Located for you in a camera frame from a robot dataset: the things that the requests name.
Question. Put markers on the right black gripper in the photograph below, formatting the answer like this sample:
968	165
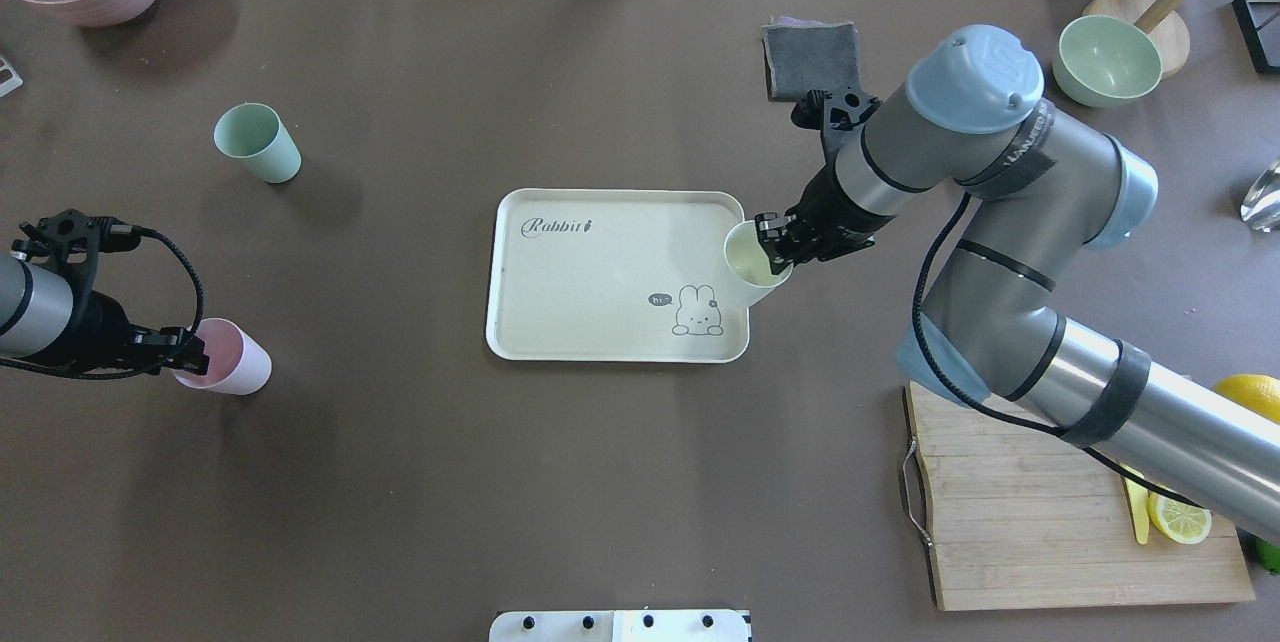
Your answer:
830	209

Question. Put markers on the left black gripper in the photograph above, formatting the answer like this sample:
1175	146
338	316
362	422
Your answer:
92	330

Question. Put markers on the cream yellow cup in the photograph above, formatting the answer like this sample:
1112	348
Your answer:
749	274

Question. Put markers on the pink cup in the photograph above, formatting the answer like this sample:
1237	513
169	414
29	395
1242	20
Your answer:
237	364

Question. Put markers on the mint green cup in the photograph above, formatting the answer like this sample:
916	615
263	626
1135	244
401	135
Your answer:
254	134

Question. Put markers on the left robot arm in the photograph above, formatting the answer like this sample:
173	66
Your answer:
54	323

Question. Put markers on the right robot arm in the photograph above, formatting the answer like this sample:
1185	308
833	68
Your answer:
1047	186

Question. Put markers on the cream rabbit tray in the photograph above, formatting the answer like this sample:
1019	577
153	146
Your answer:
591	274

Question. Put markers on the grey folded cloth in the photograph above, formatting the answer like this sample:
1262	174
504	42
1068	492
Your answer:
802	55

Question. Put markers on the mint green bowl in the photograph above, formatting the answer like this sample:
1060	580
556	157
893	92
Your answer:
1103	62

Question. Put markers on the wooden cutting board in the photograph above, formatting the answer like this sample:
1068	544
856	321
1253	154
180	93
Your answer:
1012	519

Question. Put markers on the yellow knife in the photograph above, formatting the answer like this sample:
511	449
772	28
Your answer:
1137	500

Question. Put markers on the metal scoop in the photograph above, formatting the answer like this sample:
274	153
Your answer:
1260	205

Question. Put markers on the lemon half slice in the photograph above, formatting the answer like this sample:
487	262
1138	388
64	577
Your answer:
1182	523

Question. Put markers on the whole yellow lemon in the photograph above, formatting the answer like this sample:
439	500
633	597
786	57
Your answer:
1254	392

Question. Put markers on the black framed box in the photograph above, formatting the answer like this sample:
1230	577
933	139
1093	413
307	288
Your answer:
1257	21

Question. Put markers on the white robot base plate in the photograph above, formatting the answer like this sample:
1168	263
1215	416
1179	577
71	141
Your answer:
693	624

